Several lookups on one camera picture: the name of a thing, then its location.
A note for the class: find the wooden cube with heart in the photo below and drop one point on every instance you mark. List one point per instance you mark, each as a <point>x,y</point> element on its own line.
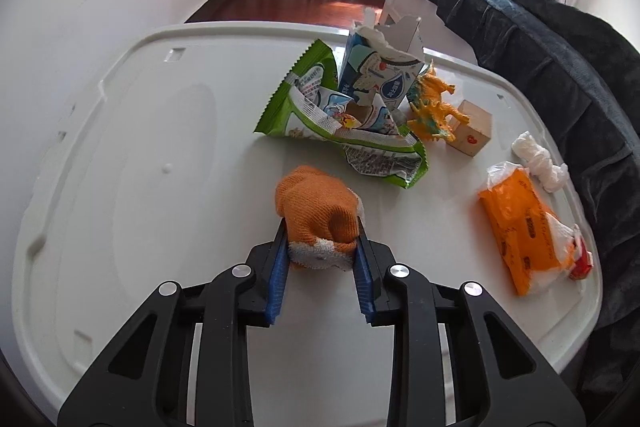
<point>472,136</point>

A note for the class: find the green snack wrapper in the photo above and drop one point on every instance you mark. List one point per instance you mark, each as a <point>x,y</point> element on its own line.
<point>307,105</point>

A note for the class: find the dark blue bed blanket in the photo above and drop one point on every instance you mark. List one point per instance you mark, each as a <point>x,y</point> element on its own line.
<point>582,77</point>

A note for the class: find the orange toy dinosaur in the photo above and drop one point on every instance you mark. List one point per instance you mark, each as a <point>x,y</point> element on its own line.
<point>429,112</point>

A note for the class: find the white tissue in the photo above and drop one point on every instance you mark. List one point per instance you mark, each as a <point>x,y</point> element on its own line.
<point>537,159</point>

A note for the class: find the white plastic table top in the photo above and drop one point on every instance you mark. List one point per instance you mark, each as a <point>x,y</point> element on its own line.
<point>158,174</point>

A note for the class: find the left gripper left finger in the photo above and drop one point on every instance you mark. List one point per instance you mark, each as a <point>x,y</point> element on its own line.
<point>181,358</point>

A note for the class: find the orange and white sock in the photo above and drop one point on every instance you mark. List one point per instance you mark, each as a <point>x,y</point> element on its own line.
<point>322,217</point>

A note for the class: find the orange tissue packet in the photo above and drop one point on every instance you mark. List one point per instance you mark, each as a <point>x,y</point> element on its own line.
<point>536,247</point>

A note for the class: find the blue white milk carton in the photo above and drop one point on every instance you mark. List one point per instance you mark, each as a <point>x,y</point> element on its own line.
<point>382,59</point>

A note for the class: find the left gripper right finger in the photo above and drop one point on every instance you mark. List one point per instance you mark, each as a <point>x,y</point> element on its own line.
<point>456,340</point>

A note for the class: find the white bed frame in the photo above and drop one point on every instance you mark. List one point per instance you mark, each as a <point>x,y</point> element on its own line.
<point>434,34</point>

